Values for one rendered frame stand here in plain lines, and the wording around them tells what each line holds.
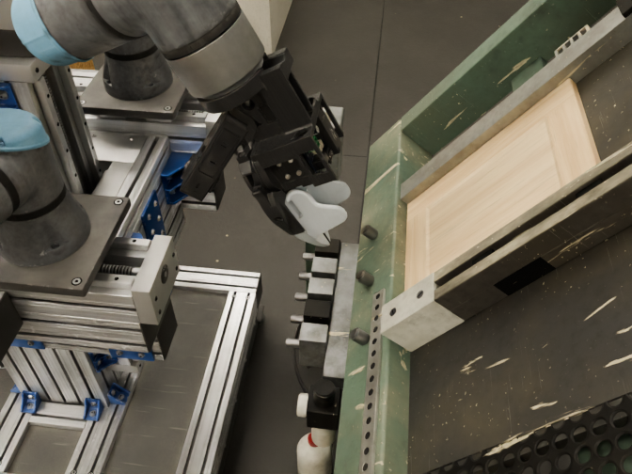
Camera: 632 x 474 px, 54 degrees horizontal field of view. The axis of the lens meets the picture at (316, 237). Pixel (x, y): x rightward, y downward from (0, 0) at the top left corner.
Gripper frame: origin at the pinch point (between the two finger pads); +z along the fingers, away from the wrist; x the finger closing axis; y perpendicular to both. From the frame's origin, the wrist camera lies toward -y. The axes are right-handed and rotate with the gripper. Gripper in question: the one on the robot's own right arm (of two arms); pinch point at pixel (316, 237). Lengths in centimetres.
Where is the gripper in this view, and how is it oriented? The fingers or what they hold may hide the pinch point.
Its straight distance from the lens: 66.4
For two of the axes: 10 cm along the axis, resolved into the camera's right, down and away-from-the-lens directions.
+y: 8.8, -2.5, -4.1
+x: 1.3, -7.0, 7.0
